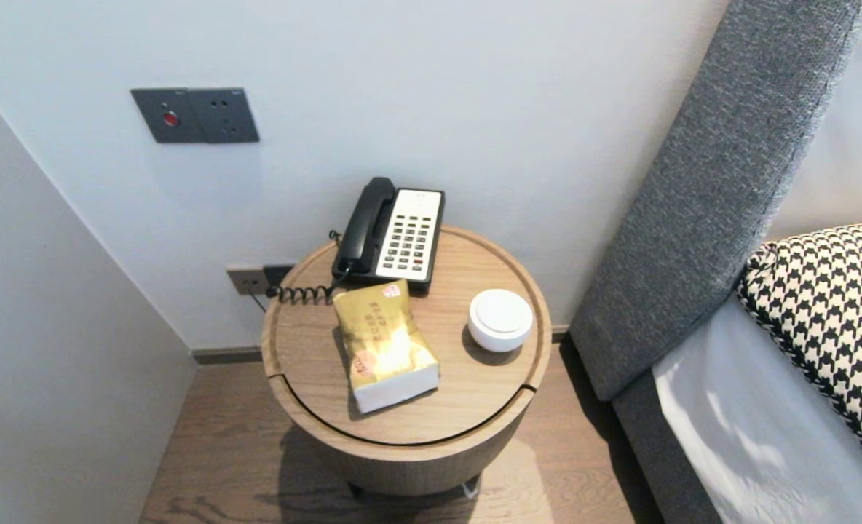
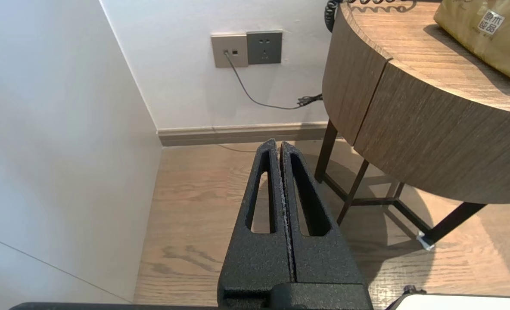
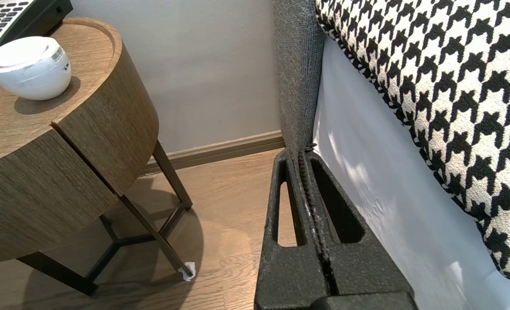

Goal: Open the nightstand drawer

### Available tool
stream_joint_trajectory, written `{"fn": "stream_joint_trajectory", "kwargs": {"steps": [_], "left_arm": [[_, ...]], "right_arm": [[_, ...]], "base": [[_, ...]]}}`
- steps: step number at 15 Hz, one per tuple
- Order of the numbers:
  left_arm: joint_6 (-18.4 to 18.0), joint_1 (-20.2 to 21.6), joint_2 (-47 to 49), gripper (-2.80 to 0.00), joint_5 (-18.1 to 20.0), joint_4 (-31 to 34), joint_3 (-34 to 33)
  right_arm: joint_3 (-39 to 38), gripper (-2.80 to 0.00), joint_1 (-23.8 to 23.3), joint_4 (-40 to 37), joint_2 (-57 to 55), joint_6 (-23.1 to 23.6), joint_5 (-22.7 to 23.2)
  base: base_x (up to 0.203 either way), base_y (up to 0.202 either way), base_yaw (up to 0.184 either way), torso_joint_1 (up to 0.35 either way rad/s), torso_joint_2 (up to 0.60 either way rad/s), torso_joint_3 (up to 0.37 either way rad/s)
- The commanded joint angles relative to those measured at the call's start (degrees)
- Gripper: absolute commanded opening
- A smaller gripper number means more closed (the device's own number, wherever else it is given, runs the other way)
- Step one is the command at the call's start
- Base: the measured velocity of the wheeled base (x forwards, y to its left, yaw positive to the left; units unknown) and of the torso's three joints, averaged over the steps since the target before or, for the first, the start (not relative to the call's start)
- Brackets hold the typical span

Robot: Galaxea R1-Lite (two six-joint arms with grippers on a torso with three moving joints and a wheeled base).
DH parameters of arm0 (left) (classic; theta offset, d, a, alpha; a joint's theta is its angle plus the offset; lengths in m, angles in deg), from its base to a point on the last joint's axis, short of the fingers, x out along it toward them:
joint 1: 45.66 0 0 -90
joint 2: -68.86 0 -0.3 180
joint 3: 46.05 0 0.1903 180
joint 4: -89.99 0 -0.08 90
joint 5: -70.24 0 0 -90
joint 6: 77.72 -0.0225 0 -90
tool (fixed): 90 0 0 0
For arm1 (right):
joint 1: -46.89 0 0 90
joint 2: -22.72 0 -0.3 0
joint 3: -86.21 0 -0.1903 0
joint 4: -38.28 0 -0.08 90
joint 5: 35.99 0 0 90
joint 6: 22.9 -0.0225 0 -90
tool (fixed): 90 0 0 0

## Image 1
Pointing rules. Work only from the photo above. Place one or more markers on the white round lidded container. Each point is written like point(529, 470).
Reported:
point(500, 319)

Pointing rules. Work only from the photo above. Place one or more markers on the gold tissue pack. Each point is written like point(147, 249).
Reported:
point(384, 342)

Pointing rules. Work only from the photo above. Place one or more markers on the curved-front wooden drawer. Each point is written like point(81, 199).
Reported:
point(416, 473)

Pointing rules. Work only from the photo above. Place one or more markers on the black telephone base white keypad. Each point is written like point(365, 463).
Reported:
point(409, 240)

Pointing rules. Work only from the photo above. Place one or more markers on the black telephone handset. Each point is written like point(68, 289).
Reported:
point(365, 218)

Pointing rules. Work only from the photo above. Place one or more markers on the round wooden side table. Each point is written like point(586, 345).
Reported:
point(460, 393)

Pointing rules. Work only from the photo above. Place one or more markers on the white table foot pad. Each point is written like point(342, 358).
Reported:
point(471, 491)

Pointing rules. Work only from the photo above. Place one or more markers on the grey fabric headboard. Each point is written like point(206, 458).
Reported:
point(693, 218)

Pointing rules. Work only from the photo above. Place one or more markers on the white bed sheet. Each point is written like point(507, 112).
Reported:
point(751, 437)

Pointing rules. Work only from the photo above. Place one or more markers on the black white houndstooth pillow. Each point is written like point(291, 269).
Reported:
point(831, 313)

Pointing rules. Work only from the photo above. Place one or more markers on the small black wall outlet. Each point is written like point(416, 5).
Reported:
point(277, 274)

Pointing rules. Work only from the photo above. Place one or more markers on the small grey wall outlet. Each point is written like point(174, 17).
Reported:
point(245, 280)

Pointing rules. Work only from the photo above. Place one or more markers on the dark grey wall socket plate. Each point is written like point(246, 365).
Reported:
point(228, 116)

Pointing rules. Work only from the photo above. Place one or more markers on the grey fabric bed frame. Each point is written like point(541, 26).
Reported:
point(657, 451)

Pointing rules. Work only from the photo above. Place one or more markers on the dark grey red-button wall switch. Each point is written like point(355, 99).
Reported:
point(169, 116)

